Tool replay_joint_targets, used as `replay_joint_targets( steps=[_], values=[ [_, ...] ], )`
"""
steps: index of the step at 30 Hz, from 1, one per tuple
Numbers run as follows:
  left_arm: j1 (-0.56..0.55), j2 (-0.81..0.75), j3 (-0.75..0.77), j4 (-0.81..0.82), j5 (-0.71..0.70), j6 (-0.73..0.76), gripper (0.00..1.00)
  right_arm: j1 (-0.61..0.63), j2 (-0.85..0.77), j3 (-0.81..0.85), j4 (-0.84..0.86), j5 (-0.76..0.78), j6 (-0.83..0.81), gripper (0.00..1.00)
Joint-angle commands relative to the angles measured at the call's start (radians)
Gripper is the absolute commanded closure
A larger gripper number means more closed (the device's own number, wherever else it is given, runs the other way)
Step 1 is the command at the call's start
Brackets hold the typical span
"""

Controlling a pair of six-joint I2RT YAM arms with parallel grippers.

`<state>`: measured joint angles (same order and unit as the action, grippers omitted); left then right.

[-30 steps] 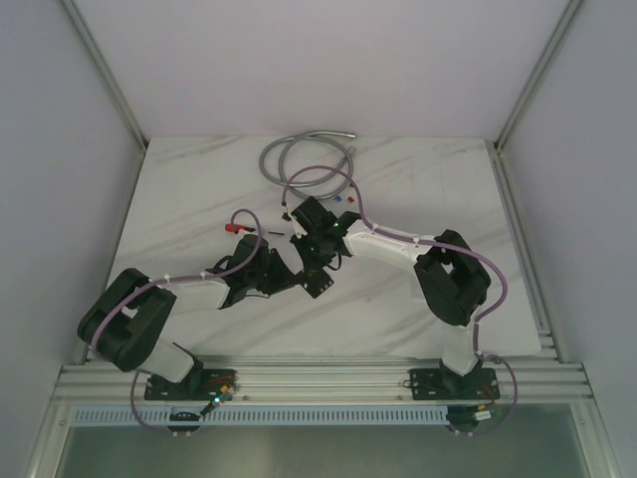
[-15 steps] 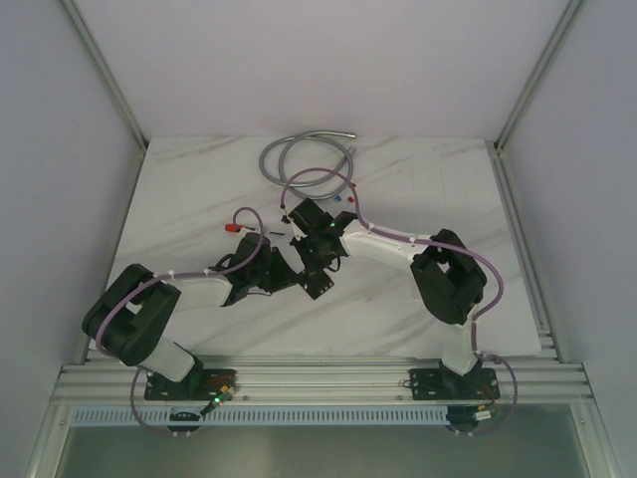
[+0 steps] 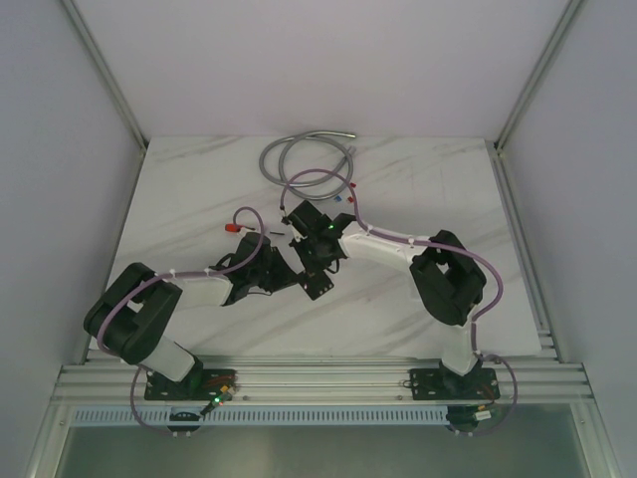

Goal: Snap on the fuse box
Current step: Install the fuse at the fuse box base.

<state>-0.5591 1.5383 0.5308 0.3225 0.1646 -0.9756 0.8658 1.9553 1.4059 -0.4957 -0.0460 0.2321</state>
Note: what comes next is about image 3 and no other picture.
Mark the aluminium mounting rail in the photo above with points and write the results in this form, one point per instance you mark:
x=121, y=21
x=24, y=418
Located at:
x=103, y=380

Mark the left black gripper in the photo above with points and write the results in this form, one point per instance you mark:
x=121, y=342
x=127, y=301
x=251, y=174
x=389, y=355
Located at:
x=278, y=269

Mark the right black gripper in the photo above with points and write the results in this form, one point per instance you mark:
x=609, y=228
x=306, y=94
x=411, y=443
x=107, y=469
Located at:
x=300, y=247

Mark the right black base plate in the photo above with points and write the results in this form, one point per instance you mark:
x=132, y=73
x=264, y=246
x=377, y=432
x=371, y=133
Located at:
x=439, y=383

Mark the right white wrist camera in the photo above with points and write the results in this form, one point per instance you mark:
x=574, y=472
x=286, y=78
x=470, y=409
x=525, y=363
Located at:
x=297, y=226

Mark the red handled screwdriver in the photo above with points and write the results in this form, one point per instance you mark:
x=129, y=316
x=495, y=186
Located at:
x=230, y=227

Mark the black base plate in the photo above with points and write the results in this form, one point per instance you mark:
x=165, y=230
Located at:
x=201, y=385
x=439, y=383

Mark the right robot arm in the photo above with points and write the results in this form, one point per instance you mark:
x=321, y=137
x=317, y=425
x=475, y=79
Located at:
x=449, y=282

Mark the black fuse box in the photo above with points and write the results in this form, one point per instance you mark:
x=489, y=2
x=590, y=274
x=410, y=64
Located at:
x=315, y=284

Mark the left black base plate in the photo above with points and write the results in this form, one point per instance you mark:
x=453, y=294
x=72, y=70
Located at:
x=201, y=385

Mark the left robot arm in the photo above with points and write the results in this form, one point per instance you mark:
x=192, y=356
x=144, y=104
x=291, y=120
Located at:
x=129, y=320

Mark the slotted cable duct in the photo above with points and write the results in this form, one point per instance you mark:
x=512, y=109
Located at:
x=285, y=415

